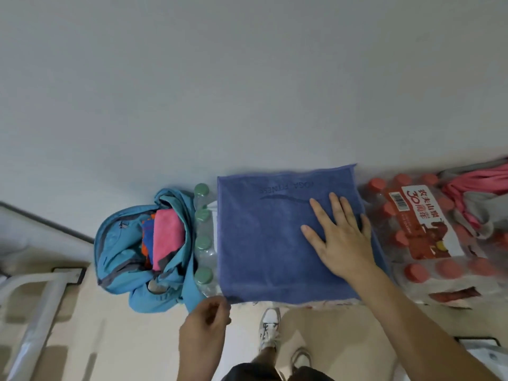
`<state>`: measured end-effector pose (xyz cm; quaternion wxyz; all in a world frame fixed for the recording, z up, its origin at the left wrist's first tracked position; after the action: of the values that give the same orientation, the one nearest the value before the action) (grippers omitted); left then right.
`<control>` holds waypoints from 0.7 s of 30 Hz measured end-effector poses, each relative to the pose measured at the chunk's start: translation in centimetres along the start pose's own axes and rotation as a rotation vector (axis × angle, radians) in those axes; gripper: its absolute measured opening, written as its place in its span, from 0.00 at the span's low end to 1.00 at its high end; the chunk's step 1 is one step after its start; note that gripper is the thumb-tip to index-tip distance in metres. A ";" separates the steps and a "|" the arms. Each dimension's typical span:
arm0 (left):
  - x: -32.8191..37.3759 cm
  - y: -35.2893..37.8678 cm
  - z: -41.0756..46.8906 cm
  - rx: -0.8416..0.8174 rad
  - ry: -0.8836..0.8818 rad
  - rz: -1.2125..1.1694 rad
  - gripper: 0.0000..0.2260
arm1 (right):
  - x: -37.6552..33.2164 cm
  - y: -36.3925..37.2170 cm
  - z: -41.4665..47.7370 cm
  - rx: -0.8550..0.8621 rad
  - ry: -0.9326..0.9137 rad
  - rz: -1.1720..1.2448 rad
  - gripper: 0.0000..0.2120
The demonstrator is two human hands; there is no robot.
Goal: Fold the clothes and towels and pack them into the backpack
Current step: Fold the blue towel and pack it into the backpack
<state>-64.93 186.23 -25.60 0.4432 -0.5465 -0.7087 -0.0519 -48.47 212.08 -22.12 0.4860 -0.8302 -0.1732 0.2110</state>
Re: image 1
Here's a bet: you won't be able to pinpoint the white gym machine frame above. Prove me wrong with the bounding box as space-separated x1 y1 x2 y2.
393 336 508 381

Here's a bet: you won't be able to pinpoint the orange t-shirt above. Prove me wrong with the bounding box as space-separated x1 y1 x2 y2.
140 212 157 267

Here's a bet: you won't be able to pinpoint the person's dark shorts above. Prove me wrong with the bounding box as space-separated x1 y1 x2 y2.
221 362 335 381

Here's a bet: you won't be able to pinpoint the person's right forearm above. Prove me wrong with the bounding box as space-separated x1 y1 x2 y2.
348 265 502 381

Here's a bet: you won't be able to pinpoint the light blue backpack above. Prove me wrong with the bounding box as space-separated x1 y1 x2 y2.
93 188 207 315

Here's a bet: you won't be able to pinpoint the stack of water bottle packs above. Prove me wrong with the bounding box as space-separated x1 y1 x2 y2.
192 172 508 311

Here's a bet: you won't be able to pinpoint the person's left hand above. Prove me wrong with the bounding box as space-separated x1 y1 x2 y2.
177 295 232 381

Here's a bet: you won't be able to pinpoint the blue t-shirt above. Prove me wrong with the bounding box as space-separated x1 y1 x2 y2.
141 216 156 259

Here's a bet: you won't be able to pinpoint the person's right hand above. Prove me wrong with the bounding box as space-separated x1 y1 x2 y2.
300 192 378 283

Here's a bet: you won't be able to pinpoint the grey-blue towel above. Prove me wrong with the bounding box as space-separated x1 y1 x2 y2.
217 164 390 306

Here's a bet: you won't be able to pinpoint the white panel leaning on wall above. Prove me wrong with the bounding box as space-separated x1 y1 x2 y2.
0 201 96 271

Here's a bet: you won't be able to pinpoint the white leg machine frame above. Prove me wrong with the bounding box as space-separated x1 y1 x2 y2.
0 267 88 381

